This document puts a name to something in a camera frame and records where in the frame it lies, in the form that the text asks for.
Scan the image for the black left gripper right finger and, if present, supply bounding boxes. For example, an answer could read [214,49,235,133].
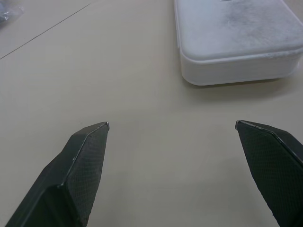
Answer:
[234,120,303,227]

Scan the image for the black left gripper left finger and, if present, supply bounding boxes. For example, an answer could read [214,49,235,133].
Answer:
[5,121,111,227]

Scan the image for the white plastic lidded box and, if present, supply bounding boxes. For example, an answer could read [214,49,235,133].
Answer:
[173,0,303,86]

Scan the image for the clear plastic bag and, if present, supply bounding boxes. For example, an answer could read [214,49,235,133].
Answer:
[0,0,25,27]

